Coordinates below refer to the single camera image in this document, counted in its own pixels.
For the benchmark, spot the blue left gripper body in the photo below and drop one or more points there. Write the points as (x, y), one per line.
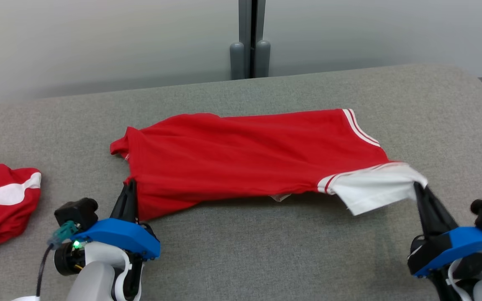
(119, 234)

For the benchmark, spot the grey metal partition post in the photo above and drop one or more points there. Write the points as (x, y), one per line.
(245, 25)

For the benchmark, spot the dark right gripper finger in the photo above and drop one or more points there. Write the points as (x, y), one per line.
(444, 217)
(428, 219)

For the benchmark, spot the red jersey with white trim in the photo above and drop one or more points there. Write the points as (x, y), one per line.
(245, 159)

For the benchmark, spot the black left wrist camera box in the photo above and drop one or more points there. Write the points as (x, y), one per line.
(75, 213)

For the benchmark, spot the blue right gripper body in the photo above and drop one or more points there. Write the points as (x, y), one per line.
(454, 244)

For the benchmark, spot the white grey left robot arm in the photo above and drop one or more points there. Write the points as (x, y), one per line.
(94, 280)

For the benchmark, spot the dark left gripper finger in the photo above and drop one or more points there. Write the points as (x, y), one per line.
(134, 207)
(122, 207)

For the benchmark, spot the grey cylindrical post foot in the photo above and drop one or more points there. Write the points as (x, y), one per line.
(237, 60)
(262, 58)

